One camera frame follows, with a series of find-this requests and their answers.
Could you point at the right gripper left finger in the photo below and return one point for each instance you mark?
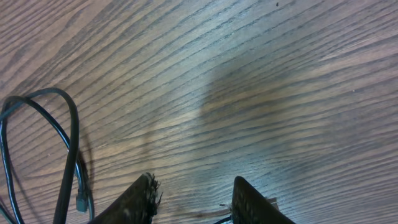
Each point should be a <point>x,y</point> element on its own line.
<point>136,205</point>

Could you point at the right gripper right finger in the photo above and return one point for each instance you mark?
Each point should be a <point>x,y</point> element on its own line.
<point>250,207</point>

